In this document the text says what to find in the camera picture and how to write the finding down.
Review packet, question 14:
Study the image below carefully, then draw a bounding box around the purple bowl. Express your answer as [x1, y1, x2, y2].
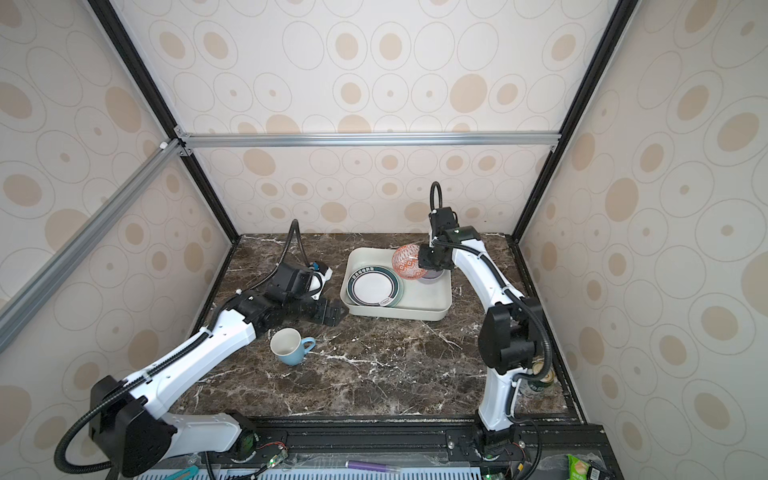
[391, 243, 443, 284]

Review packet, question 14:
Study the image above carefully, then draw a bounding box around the blue mug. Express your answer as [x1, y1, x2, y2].
[270, 328, 316, 366]

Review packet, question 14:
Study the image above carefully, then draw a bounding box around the orange sunburst patterned plate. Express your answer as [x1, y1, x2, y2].
[346, 265, 404, 307]

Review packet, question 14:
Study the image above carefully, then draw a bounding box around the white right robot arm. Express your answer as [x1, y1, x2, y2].
[418, 239, 553, 432]

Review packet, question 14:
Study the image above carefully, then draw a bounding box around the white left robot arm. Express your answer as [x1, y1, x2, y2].
[54, 290, 349, 477]

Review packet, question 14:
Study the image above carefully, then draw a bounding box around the white plastic bin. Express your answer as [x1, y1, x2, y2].
[340, 247, 452, 321]

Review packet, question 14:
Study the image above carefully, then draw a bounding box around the green can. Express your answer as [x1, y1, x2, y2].
[521, 358, 557, 396]

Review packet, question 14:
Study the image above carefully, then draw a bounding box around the purple pen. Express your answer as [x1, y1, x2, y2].
[345, 460, 400, 473]

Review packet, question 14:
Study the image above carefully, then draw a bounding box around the green snack packet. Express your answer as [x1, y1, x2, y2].
[567, 455, 610, 480]

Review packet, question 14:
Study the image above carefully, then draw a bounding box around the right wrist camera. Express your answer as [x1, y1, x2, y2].
[429, 207, 459, 238]

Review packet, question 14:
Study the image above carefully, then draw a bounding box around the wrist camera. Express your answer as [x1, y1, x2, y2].
[429, 207, 459, 238]
[265, 262, 333, 304]

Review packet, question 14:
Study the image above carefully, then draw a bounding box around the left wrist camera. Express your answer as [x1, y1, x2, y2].
[265, 262, 333, 304]

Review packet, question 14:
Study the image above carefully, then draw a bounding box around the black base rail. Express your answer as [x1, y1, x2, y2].
[192, 416, 623, 479]

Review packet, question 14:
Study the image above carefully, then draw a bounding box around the silver horizontal rail back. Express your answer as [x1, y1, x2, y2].
[181, 131, 560, 148]

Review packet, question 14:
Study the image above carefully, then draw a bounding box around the black vertical frame post right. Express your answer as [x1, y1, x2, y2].
[508, 0, 639, 245]

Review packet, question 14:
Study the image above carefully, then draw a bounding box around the black vertical frame post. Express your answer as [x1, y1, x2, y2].
[87, 0, 240, 244]
[508, 0, 639, 245]

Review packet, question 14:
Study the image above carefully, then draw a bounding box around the silver diagonal rail left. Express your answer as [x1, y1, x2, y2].
[1, 139, 181, 350]

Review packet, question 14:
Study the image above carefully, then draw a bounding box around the black vertical frame post left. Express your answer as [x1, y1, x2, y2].
[87, 0, 240, 244]

